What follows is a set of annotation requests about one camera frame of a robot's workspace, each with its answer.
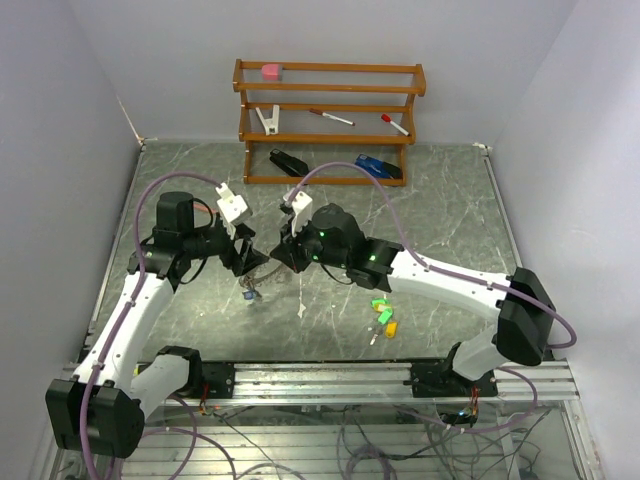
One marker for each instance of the black stapler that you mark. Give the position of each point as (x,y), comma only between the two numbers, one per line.
(290,165)

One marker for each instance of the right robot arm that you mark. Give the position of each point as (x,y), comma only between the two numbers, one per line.
(517,304)

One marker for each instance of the wooden shelf rack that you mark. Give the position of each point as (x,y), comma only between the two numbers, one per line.
(357,92)

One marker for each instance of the red capped marker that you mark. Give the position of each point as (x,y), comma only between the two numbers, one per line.
(387,119)

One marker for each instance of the pink eraser block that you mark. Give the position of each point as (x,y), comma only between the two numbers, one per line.
(271,72)

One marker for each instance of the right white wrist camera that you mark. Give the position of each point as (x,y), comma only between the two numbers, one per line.
(298,205)

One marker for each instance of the blue stapler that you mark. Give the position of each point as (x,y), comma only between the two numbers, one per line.
(378,168)

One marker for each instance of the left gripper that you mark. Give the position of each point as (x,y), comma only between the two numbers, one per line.
(248,257)

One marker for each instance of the green tag key lower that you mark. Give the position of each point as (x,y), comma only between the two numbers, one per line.
(385,316)

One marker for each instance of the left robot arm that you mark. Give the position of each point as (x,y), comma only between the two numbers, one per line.
(104,405)

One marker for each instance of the red white marker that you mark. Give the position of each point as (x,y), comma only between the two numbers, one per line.
(332,117)

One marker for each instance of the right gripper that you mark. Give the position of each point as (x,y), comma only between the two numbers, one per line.
(288,250)

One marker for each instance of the red pencil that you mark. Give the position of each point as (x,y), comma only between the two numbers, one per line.
(203,207)

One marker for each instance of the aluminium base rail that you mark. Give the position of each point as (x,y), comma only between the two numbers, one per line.
(226,383)

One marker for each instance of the yellow tag key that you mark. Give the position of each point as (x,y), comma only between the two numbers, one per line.
(387,330)

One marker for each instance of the green tag key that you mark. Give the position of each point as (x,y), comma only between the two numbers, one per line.
(380,304)
(385,316)

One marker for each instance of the green tag key upper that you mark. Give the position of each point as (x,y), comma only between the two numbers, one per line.
(380,304)

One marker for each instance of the white clip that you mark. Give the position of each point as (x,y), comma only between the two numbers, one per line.
(271,124)

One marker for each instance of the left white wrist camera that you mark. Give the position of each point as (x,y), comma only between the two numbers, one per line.
(233,209)

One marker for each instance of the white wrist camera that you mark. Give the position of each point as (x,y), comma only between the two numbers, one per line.
(298,205)
(233,209)

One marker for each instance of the metal key ring disc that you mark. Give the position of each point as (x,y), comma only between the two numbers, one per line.
(256,278)

